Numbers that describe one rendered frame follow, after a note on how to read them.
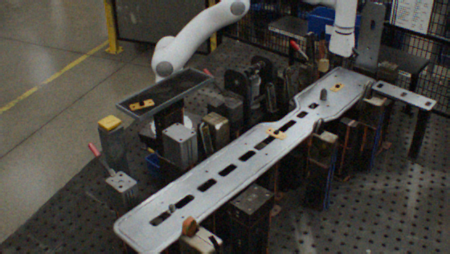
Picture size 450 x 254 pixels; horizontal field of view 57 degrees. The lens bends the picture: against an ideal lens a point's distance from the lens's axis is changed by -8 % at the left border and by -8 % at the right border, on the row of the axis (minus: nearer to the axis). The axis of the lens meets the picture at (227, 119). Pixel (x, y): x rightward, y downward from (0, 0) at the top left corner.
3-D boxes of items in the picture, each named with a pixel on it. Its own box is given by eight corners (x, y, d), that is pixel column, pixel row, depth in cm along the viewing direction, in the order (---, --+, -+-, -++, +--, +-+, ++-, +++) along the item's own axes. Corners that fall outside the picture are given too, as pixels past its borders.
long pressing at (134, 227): (154, 267, 119) (154, 264, 118) (106, 226, 131) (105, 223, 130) (379, 82, 204) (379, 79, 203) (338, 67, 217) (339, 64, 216)
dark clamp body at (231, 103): (235, 190, 187) (234, 112, 166) (211, 177, 195) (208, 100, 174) (251, 178, 194) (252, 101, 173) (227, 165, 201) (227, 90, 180)
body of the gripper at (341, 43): (329, 27, 182) (326, 51, 189) (350, 34, 177) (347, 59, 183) (337, 22, 187) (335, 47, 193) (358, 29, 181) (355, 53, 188)
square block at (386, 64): (381, 133, 219) (394, 70, 199) (367, 127, 224) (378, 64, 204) (387, 126, 224) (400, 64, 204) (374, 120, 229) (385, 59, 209)
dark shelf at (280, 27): (413, 79, 204) (415, 74, 202) (265, 29, 254) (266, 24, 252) (428, 64, 217) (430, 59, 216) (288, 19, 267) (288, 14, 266)
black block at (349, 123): (345, 186, 187) (357, 131, 171) (325, 177, 193) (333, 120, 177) (354, 178, 192) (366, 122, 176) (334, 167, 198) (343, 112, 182)
